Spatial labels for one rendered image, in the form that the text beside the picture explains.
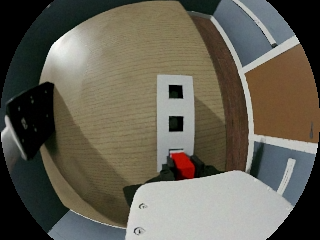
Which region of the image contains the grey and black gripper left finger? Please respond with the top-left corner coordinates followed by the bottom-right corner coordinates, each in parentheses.
top-left (123, 156), bottom-right (176, 209)

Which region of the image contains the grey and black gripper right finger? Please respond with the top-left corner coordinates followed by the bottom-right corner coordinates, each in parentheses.
top-left (190, 155), bottom-right (227, 179)

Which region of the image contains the red and grey pin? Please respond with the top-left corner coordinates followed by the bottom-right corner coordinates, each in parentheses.
top-left (169, 149), bottom-right (195, 181)

